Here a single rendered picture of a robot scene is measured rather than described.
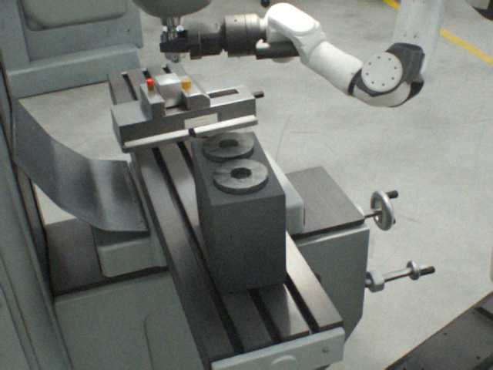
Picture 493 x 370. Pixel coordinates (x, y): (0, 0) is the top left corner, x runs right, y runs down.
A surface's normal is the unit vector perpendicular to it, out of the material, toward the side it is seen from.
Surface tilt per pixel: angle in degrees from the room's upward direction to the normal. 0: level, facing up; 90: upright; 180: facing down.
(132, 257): 90
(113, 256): 90
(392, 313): 0
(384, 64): 51
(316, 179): 0
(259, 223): 90
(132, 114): 0
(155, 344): 90
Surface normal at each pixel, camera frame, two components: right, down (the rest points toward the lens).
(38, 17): 0.31, 0.51
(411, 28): -0.39, -0.14
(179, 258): -0.04, -0.84
